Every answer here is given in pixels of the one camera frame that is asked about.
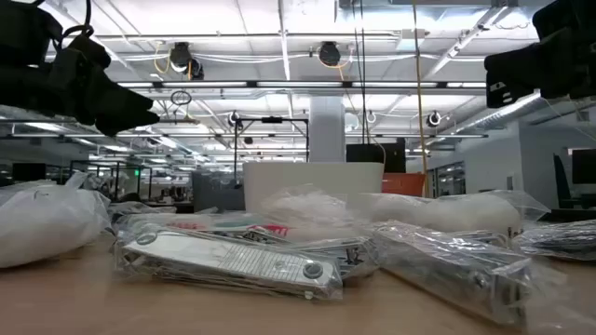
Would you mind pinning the black panel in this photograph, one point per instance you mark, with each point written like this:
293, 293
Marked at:
372, 158

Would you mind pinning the white building column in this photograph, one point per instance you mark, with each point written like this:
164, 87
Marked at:
327, 130

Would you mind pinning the clear bag of cotton balls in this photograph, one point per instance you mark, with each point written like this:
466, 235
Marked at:
307, 209
42, 223
465, 211

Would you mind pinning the small black monitor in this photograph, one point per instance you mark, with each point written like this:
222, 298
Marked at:
28, 172

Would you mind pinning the teal toothbrush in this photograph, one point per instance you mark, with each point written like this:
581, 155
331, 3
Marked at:
233, 223

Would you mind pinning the white plastic bin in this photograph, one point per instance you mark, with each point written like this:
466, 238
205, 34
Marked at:
316, 181

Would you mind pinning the silver ventilation duct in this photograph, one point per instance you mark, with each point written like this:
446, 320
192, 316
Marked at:
503, 114

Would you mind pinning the clear bag of black items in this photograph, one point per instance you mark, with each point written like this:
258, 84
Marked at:
559, 239

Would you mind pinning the black computer monitor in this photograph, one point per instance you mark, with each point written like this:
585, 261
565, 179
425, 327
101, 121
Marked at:
584, 166

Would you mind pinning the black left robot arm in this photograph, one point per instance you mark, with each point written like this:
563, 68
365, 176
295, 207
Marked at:
23, 28

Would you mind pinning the grey translucent plastic bin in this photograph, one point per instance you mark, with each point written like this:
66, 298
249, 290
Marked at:
216, 195

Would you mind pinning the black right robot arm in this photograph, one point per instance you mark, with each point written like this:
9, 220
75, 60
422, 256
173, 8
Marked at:
572, 14

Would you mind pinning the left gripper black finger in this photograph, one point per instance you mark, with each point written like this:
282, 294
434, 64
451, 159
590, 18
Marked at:
121, 104
116, 128

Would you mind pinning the red toothbrush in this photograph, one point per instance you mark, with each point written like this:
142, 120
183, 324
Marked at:
272, 230

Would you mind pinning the black rig frame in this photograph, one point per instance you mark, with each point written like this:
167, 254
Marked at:
271, 119

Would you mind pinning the black aluminium table frame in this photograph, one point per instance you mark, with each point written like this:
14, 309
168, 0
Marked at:
572, 215

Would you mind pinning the long ceiling light strip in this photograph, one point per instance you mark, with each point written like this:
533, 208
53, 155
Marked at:
298, 84

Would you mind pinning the orange plastic bin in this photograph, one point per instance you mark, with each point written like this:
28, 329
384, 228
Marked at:
402, 183

